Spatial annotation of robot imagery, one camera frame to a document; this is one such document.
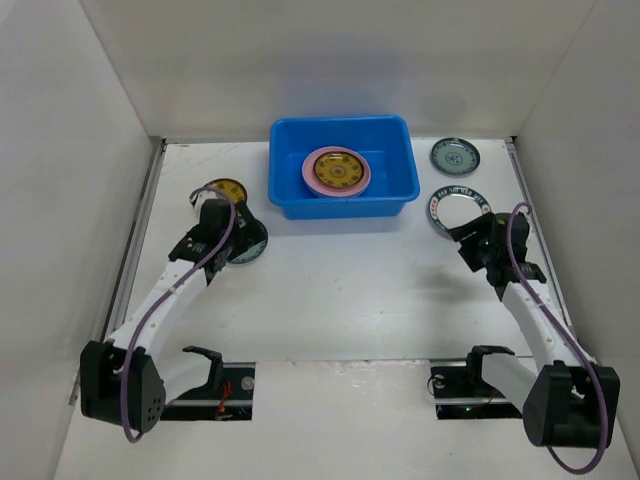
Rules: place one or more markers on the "purple plastic plate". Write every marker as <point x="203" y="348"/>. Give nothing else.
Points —
<point x="336" y="194"/>

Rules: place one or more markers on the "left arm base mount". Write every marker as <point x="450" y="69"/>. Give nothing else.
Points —
<point x="232" y="400"/>

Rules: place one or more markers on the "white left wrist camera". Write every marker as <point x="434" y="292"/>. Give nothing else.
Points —
<point x="200" y="195"/>

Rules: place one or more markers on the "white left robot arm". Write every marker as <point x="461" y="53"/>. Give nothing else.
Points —
<point x="125" y="381"/>

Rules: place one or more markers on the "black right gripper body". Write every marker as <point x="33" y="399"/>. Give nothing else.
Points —
<point x="470" y="239"/>

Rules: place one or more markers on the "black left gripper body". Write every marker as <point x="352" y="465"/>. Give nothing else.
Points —
<point x="193" y="231"/>

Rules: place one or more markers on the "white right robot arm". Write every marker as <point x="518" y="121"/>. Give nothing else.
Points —
<point x="568" y="401"/>

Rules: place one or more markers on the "green rimmed white plate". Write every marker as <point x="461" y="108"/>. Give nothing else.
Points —
<point x="452" y="206"/>

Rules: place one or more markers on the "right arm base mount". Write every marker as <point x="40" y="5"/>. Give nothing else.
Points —
<point x="457" y="398"/>

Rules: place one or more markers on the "pink plastic plate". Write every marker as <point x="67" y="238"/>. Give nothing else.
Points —
<point x="313" y="183"/>

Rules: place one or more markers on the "blue floral small plate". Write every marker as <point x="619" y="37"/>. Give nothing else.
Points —
<point x="254" y="251"/>

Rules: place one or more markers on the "blue plastic bin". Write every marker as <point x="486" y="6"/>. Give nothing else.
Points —
<point x="382" y="140"/>

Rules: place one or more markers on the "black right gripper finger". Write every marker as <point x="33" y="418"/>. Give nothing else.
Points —
<point x="474" y="255"/>
<point x="477" y="231"/>

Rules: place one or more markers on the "yellow patterned small plate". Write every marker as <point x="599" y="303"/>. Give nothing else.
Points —
<point x="338" y="170"/>

